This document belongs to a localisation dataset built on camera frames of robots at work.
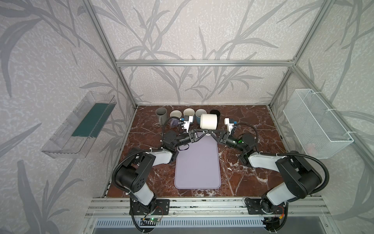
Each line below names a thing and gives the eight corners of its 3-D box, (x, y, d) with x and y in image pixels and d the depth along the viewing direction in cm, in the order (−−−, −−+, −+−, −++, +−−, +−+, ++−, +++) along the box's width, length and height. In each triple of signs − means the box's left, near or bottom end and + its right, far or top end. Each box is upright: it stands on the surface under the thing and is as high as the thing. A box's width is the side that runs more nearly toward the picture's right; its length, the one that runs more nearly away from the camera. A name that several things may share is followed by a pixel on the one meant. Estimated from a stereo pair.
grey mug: (157, 125, 110) (154, 116, 101) (159, 117, 116) (156, 107, 107) (167, 125, 110) (165, 116, 101) (169, 117, 116) (167, 107, 107)
